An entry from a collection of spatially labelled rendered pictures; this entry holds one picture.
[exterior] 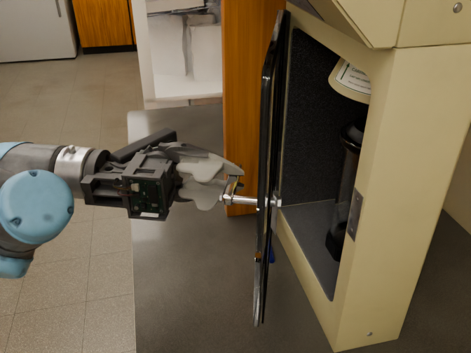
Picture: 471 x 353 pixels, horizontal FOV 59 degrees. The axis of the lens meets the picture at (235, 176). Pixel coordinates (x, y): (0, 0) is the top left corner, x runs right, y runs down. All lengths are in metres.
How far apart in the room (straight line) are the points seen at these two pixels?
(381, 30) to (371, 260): 0.30
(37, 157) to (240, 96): 0.37
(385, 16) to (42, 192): 0.38
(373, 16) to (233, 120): 0.46
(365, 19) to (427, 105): 0.13
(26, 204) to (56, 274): 1.83
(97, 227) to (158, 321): 1.79
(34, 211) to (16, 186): 0.03
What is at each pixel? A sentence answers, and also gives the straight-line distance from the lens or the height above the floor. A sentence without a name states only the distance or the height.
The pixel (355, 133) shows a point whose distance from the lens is 0.63.
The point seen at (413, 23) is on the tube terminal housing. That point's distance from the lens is 0.44.
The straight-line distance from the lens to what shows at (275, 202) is 0.54.
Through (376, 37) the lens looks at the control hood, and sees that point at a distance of 0.43.
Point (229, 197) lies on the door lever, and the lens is 0.55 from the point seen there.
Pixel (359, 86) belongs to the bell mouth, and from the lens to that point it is 0.56.
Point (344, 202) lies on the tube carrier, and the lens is 0.68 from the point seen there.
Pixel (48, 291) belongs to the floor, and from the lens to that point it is 2.23.
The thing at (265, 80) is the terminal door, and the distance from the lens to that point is 0.43.
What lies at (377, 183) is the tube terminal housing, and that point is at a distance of 0.51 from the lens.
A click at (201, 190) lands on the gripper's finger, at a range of 0.61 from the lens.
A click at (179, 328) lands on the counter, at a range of 0.74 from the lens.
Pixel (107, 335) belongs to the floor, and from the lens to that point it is 1.97.
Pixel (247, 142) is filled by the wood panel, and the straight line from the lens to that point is 0.85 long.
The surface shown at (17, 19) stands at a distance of 5.48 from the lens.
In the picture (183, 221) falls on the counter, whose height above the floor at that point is 0.94.
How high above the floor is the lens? 1.52
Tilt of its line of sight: 33 degrees down
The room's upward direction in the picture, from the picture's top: straight up
